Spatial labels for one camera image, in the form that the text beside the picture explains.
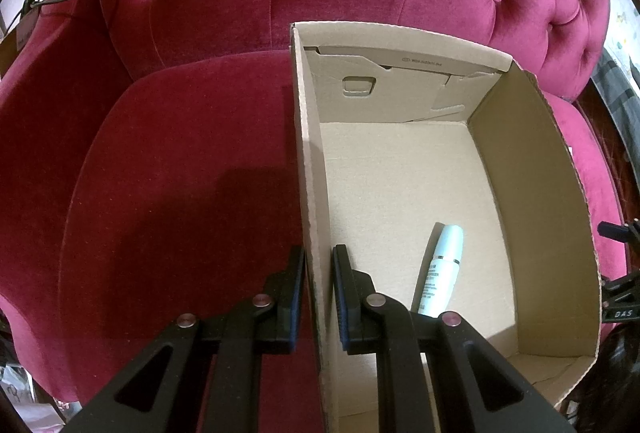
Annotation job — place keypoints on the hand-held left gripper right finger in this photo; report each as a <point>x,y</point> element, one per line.
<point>341,298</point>

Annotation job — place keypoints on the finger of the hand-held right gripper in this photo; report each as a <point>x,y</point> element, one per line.
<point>620,232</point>

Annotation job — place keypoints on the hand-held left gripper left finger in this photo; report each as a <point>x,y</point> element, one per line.
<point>299,293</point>

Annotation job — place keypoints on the light blue cosmetic tube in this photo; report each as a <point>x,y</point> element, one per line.
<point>440,263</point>

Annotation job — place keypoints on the cardboard box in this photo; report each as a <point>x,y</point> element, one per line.
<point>400,173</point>

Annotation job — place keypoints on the dark plaid trousers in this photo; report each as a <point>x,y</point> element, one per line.
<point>620,378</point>

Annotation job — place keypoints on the grey plaid garment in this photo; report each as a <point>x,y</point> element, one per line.
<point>620,93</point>

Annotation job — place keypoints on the red velvet tufted sofa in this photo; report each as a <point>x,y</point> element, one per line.
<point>175,163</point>

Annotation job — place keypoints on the white plastic bag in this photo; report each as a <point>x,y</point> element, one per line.
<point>25,393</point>

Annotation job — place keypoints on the hanging paper tag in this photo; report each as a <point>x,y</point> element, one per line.
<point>25,30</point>

